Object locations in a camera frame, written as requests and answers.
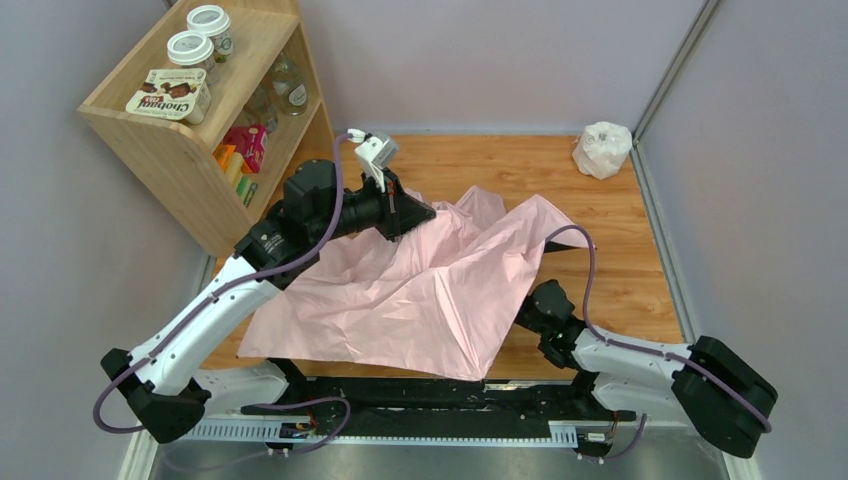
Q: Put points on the white lidded cup rear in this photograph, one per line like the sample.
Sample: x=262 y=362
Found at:
x=213 y=22

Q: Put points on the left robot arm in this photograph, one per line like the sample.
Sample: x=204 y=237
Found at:
x=163 y=381

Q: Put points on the white lidded cup front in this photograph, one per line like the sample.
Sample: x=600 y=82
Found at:
x=189 y=49

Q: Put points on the wooden shelf unit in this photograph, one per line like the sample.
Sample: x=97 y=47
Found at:
x=175 y=161

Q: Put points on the white lidded cup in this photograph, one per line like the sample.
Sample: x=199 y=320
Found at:
x=213 y=22
x=189 y=49

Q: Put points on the pink folding umbrella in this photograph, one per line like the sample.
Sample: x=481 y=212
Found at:
x=440 y=300

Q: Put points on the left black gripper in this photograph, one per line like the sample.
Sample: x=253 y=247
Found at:
x=389 y=207

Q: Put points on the white crumpled plastic bag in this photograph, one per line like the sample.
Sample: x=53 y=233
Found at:
x=602 y=149

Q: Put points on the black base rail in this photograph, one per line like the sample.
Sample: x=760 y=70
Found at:
x=420 y=408

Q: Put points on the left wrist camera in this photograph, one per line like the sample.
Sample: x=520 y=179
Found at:
x=374 y=151

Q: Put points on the pink box on shelf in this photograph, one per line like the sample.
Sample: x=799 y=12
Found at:
x=249 y=141

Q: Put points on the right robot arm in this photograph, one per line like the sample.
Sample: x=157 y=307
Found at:
x=704 y=385

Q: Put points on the stack of coloured sponges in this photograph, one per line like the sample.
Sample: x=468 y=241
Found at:
x=234 y=166

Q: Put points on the Chobani yogurt pack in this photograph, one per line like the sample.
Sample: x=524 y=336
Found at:
x=179 y=95

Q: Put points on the glass jar on shelf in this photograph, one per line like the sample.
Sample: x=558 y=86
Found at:
x=289 y=86

